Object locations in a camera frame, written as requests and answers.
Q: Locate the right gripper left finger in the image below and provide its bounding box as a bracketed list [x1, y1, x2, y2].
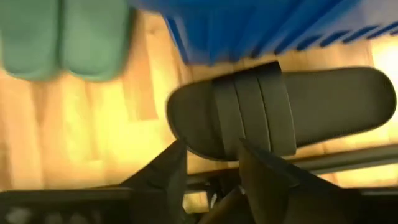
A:
[119, 139, 188, 224]

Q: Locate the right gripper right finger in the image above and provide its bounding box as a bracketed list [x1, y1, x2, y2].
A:
[238, 138, 363, 224]

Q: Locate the black slide sandal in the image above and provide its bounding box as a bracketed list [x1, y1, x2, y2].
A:
[166, 61, 397, 162]

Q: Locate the blue plastic bin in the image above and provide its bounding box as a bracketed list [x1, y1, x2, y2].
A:
[129, 0, 398, 67]

